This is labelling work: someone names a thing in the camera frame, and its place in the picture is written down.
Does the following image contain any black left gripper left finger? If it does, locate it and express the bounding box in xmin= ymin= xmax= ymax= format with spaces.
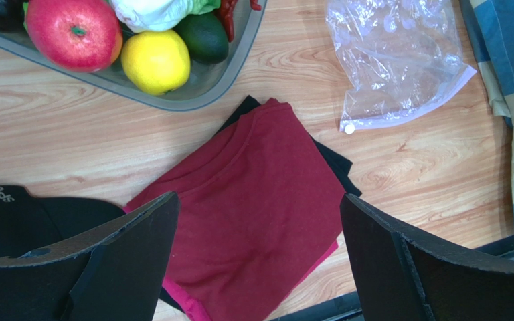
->
xmin=0 ymin=192 xmax=180 ymax=320

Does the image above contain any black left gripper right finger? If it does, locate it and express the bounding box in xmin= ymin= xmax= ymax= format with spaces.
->
xmin=340 ymin=194 xmax=514 ymax=320

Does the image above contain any clear zip top bag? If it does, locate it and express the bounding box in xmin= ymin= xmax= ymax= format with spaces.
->
xmin=325 ymin=1 xmax=476 ymax=134

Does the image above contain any red toy lobster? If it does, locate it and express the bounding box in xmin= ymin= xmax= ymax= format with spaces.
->
xmin=213 ymin=0 xmax=264 ymax=43

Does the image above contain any pink folded cloth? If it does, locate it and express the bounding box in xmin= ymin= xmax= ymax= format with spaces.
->
xmin=122 ymin=205 xmax=340 ymax=321

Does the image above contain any black cap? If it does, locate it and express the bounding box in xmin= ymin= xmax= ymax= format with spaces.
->
xmin=0 ymin=185 xmax=125 ymax=257

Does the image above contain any black folded cloth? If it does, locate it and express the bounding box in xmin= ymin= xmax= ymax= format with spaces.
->
xmin=214 ymin=96 xmax=362 ymax=197

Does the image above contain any dark red folded cloth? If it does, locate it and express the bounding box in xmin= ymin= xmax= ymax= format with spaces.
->
xmin=125 ymin=98 xmax=347 ymax=321

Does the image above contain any yellow lemon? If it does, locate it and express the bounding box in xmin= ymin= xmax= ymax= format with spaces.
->
xmin=120 ymin=30 xmax=191 ymax=96

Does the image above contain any dark green avocado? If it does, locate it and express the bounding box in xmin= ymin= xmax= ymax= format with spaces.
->
xmin=173 ymin=13 xmax=229 ymax=64

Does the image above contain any white green cabbage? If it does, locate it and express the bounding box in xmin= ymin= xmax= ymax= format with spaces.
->
xmin=108 ymin=0 xmax=221 ymax=33

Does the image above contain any dark eggplant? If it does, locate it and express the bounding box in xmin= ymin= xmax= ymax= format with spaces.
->
xmin=0 ymin=0 xmax=25 ymax=33

